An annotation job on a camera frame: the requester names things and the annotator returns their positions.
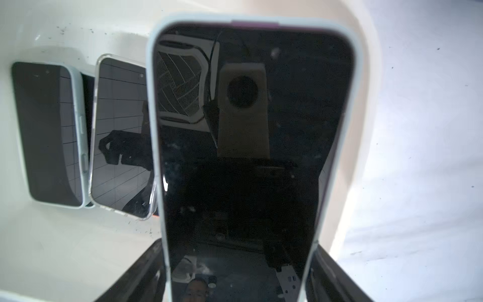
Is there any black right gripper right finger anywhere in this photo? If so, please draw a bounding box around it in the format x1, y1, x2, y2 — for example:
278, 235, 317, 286
305, 245, 373, 302

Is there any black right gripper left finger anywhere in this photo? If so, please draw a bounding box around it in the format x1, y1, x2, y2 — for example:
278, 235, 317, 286
97, 239, 166, 302

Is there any stack top phone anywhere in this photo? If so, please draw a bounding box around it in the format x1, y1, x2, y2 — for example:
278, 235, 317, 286
147, 14, 362, 301

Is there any white plastic storage box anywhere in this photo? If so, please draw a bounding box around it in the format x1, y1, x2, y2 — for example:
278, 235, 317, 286
1, 1, 382, 301

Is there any phone in clear case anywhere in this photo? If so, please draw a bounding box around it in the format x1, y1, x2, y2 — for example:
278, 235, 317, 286
88, 54, 157, 220

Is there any phone in light green case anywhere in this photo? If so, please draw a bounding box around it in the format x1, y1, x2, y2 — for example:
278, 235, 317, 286
11, 62, 89, 208

